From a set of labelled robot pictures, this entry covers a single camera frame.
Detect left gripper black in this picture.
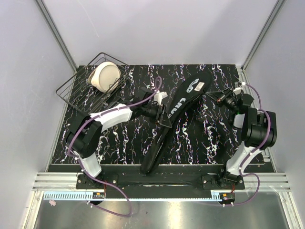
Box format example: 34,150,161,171
142,103,172,128

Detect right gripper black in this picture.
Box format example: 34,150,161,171
205,87,238,113

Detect black racket bag Crossway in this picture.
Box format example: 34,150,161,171
140,72,213,175

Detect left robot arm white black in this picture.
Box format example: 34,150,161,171
65,88,169,189

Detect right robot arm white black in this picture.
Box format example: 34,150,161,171
206,88,277,189

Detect white round container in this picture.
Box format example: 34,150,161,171
88,62,121,93

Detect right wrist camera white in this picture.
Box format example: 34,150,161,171
233,82,246,95

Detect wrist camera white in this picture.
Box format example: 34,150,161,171
233,82,246,95
154,92,168,104

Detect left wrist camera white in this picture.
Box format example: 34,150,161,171
154,92,168,104

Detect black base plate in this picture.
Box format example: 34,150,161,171
75,164,245,191

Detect black wire basket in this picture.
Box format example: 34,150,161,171
56,52,129,118

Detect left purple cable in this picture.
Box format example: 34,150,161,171
68,76,164,217

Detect purple cable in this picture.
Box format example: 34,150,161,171
68,76,164,217
243,83,272,206

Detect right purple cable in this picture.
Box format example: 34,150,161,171
243,83,272,206

